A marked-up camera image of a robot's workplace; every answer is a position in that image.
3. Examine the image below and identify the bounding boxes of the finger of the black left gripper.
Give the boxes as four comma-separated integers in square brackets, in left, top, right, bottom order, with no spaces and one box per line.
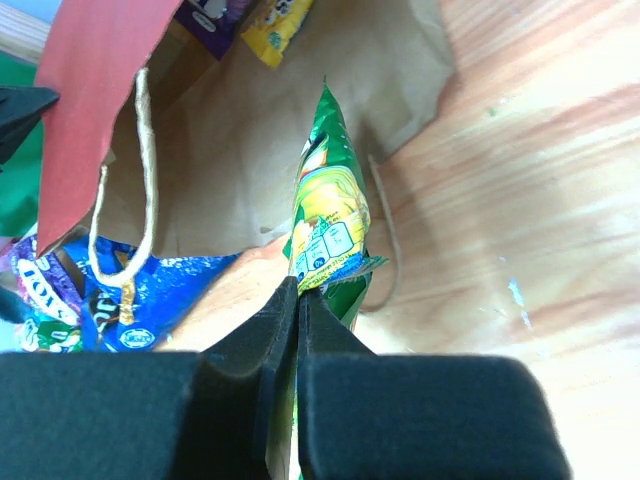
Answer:
[0,86,60,165]

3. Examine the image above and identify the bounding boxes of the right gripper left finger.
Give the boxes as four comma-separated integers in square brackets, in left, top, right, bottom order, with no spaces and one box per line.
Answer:
[1,278,298,479]

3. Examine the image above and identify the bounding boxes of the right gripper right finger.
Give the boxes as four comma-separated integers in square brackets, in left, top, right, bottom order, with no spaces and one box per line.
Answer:
[297,291,572,479]

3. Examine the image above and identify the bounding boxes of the blue Doritos chip bag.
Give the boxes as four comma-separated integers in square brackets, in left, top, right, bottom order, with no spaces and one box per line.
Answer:
[64,236,239,352]

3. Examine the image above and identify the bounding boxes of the red brown paper bag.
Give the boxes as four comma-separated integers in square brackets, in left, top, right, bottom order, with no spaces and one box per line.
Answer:
[34,0,456,326]

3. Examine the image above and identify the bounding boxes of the purple Fox's candy packet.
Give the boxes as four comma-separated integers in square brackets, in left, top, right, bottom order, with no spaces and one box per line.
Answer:
[5,235,82,327]

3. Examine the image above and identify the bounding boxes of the green Fox's candy packet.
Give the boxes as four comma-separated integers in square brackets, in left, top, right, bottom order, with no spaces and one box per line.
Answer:
[18,319,83,353]

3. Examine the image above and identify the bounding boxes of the yellow snack packet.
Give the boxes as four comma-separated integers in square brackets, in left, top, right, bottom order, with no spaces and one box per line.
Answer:
[241,0,314,69]

